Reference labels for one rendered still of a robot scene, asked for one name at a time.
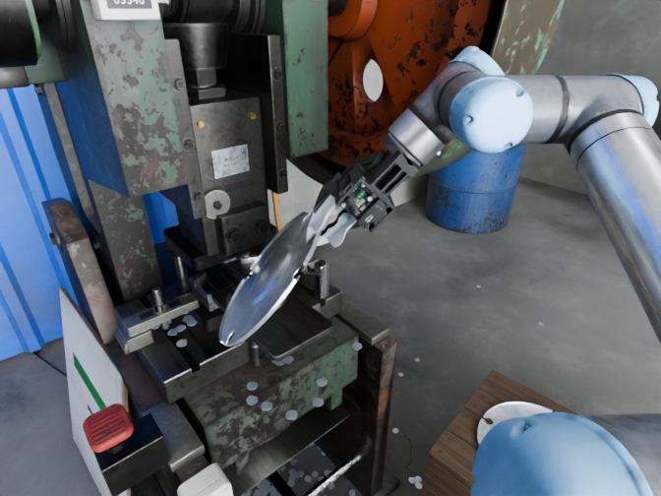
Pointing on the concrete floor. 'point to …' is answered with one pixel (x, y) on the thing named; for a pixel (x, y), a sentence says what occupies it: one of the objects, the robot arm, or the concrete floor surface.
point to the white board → (89, 380)
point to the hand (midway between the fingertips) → (314, 236)
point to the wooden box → (455, 462)
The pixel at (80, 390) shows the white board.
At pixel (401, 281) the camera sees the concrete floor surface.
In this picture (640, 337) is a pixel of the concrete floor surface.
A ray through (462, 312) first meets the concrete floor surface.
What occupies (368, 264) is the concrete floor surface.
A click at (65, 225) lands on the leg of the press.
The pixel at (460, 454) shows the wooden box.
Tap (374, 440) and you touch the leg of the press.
